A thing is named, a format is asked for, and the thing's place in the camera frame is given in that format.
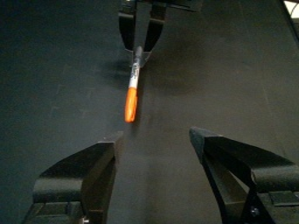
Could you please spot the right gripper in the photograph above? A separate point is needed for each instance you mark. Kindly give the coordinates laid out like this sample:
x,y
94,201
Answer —
x,y
172,3

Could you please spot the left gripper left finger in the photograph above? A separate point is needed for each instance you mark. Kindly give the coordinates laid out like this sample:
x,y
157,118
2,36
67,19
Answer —
x,y
84,169

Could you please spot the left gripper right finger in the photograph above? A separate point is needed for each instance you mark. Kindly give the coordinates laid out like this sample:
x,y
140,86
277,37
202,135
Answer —
x,y
249,172

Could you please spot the grey marker pen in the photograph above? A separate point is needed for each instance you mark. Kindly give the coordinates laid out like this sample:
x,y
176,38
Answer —
x,y
132,96

